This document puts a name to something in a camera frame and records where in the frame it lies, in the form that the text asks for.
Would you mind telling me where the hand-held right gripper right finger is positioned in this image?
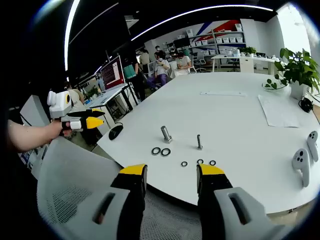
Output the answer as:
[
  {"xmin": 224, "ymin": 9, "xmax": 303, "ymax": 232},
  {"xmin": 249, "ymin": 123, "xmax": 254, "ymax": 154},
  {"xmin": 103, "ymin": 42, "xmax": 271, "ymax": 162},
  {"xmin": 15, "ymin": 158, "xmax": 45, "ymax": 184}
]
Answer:
[{"xmin": 196, "ymin": 163, "xmax": 285, "ymax": 240}]

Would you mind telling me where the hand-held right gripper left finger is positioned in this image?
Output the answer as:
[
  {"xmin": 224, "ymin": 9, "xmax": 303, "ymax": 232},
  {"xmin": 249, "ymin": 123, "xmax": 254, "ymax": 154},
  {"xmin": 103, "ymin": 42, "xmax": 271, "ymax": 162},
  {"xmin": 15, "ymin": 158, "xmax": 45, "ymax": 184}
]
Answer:
[{"xmin": 82, "ymin": 163, "xmax": 148, "ymax": 240}]

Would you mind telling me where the thick threaded steel stud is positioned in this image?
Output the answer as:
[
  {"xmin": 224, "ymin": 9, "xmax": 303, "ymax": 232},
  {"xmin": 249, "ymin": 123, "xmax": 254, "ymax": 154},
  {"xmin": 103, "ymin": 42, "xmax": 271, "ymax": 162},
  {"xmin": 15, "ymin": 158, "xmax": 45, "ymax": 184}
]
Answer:
[{"xmin": 160, "ymin": 125, "xmax": 174, "ymax": 144}]

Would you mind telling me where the person's left hand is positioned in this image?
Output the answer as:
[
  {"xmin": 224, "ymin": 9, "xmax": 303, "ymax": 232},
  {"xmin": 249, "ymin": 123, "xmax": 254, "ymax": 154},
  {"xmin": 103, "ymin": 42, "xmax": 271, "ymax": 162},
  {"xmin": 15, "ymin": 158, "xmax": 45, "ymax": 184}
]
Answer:
[{"xmin": 48, "ymin": 119, "xmax": 76, "ymax": 142}]

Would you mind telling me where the small green desk plant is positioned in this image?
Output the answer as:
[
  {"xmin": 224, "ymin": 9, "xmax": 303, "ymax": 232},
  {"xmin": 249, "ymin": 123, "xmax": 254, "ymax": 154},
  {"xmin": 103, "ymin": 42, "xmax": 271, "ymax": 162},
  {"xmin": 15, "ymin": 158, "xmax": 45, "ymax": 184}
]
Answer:
[{"xmin": 87, "ymin": 86, "xmax": 100, "ymax": 100}]

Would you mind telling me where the grey partition panel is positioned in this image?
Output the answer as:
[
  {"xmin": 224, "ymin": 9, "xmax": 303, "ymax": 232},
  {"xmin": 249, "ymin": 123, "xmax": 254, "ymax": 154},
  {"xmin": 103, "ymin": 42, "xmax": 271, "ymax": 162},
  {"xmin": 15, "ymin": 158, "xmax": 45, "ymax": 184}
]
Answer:
[{"xmin": 19, "ymin": 94, "xmax": 51, "ymax": 131}]

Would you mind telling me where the white desk with black legs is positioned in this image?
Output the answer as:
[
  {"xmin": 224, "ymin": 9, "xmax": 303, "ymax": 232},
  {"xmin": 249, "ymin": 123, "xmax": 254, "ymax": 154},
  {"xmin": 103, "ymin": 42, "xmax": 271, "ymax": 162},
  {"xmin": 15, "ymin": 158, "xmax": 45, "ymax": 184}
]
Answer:
[{"xmin": 86, "ymin": 83, "xmax": 141, "ymax": 121}]

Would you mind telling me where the black computer mouse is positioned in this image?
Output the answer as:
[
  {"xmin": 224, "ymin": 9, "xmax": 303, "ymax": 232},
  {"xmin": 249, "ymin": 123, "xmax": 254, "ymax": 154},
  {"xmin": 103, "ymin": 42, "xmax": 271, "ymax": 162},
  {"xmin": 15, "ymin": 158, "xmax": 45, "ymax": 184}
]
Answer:
[{"xmin": 108, "ymin": 124, "xmax": 125, "ymax": 141}]

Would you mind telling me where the white mesh office chair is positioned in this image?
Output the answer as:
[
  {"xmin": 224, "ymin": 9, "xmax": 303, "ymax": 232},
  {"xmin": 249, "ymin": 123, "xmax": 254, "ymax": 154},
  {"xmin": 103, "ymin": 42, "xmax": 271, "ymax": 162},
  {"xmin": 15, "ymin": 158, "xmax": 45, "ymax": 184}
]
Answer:
[{"xmin": 36, "ymin": 136, "xmax": 203, "ymax": 240}]

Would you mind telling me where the monitor with red screen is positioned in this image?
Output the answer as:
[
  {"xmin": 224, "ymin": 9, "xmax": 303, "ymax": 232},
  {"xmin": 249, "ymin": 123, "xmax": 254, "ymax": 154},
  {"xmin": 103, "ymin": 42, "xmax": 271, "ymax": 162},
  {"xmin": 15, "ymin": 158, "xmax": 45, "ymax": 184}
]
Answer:
[{"xmin": 99, "ymin": 55, "xmax": 127, "ymax": 92}]

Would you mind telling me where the ceiling light strip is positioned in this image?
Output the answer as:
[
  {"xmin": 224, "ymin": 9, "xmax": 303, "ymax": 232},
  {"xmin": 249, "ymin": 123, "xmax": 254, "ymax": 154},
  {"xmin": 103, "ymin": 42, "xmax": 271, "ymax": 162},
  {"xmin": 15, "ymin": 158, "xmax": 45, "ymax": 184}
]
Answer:
[
  {"xmin": 131, "ymin": 4, "xmax": 275, "ymax": 42},
  {"xmin": 63, "ymin": 0, "xmax": 83, "ymax": 72}
]

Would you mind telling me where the white table cover plate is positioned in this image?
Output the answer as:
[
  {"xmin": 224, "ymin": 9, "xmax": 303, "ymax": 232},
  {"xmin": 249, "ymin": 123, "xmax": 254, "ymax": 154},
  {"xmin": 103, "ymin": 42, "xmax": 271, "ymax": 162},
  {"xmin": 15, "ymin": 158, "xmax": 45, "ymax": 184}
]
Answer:
[{"xmin": 199, "ymin": 91, "xmax": 247, "ymax": 97}]

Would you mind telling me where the white paper sheet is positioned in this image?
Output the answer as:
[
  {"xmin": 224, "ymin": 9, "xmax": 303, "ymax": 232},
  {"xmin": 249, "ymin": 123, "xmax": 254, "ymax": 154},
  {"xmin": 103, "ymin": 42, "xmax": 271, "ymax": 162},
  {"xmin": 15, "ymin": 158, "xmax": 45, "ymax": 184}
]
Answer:
[{"xmin": 257, "ymin": 94, "xmax": 307, "ymax": 129}]

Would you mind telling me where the black headset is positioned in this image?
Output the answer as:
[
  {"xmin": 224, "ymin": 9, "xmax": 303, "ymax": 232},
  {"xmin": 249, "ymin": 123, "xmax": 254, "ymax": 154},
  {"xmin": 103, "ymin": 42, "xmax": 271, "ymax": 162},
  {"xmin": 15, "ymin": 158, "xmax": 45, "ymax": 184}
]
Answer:
[{"xmin": 298, "ymin": 97, "xmax": 314, "ymax": 113}]

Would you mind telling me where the white cabinet desk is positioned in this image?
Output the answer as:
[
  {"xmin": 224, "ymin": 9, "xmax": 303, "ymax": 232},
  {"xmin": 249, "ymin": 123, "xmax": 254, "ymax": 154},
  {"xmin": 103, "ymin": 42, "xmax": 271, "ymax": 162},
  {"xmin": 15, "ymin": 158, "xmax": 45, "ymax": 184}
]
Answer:
[{"xmin": 211, "ymin": 54, "xmax": 283, "ymax": 75}]

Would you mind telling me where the white swivel chair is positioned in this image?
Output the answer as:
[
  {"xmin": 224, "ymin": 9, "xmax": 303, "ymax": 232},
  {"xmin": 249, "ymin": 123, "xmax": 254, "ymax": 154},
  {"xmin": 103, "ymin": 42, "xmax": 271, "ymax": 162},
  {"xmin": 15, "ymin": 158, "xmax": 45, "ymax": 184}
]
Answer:
[{"xmin": 192, "ymin": 51, "xmax": 207, "ymax": 72}]

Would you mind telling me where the small bushy potted plant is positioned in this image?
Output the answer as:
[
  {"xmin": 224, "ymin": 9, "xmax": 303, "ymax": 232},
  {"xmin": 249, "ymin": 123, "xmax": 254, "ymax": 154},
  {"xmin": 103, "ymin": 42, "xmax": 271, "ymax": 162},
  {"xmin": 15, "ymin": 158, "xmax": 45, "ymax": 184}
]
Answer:
[{"xmin": 238, "ymin": 46, "xmax": 258, "ymax": 57}]

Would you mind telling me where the shelf of white storage bins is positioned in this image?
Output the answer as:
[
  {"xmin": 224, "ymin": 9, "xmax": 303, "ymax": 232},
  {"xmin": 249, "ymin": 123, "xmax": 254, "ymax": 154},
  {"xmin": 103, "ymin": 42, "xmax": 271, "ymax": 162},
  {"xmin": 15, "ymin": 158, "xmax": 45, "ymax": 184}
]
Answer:
[{"xmin": 186, "ymin": 24, "xmax": 246, "ymax": 57}]

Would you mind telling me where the large green potted plant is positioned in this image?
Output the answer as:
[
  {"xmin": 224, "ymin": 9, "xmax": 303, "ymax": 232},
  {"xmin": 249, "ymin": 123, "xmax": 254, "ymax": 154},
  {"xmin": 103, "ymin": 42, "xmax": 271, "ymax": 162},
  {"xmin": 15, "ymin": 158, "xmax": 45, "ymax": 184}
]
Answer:
[{"xmin": 261, "ymin": 47, "xmax": 320, "ymax": 101}]

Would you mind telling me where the black wall screen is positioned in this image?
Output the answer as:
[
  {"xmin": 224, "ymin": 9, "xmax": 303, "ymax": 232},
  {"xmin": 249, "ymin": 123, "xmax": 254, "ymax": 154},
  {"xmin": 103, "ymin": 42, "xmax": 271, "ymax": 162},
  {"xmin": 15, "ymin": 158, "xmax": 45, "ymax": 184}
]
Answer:
[{"xmin": 173, "ymin": 37, "xmax": 191, "ymax": 50}]

